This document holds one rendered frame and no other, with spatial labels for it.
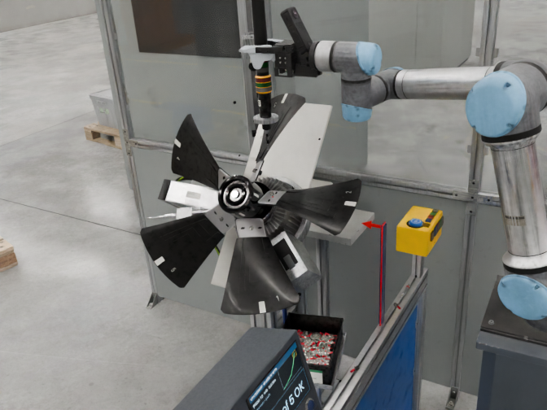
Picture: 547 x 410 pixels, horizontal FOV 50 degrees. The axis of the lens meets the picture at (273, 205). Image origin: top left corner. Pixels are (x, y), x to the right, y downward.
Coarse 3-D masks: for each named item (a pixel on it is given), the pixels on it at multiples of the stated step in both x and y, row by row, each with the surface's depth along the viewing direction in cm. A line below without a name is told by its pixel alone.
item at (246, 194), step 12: (228, 180) 175; (240, 180) 174; (228, 192) 174; (240, 192) 173; (252, 192) 171; (264, 192) 181; (228, 204) 174; (240, 204) 172; (252, 204) 172; (240, 216) 175; (252, 216) 180; (264, 216) 179
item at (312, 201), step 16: (288, 192) 175; (304, 192) 173; (320, 192) 171; (336, 192) 169; (352, 192) 167; (288, 208) 166; (304, 208) 165; (320, 208) 164; (336, 208) 163; (352, 208) 162; (320, 224) 160; (336, 224) 159
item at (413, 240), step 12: (408, 216) 186; (420, 216) 185; (396, 228) 181; (408, 228) 179; (420, 228) 178; (432, 228) 180; (396, 240) 183; (408, 240) 181; (420, 240) 178; (408, 252) 182; (420, 252) 180
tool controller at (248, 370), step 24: (264, 336) 110; (288, 336) 107; (240, 360) 104; (264, 360) 102; (288, 360) 105; (216, 384) 99; (240, 384) 97; (264, 384) 99; (288, 384) 105; (312, 384) 111; (192, 408) 95; (216, 408) 93; (240, 408) 94; (264, 408) 98; (288, 408) 104
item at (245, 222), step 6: (240, 222) 174; (246, 222) 175; (252, 222) 176; (258, 222) 177; (240, 228) 174; (246, 228) 174; (264, 228) 177; (240, 234) 173; (246, 234) 173; (252, 234) 174; (258, 234) 175; (264, 234) 176
